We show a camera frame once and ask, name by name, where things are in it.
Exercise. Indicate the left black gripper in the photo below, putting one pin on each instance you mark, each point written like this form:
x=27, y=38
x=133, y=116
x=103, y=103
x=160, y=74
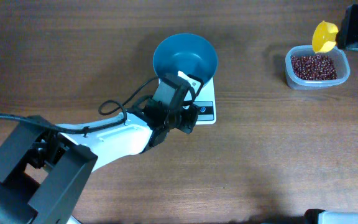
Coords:
x=187, y=121

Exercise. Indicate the yellow measuring scoop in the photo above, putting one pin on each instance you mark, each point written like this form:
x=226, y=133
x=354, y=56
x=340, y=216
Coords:
x=324, y=37

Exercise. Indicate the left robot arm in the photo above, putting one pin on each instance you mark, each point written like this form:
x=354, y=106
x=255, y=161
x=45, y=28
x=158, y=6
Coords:
x=44, y=167

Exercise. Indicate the white digital kitchen scale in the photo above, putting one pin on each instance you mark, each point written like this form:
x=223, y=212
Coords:
x=207, y=105

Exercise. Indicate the blue plastic bowl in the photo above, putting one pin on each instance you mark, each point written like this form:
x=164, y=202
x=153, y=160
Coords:
x=190, y=54

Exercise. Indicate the red beans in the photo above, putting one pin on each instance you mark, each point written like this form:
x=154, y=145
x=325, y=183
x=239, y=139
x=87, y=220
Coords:
x=314, y=68

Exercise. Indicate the clear plastic container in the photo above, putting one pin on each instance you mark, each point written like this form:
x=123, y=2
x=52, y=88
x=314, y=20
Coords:
x=340, y=62

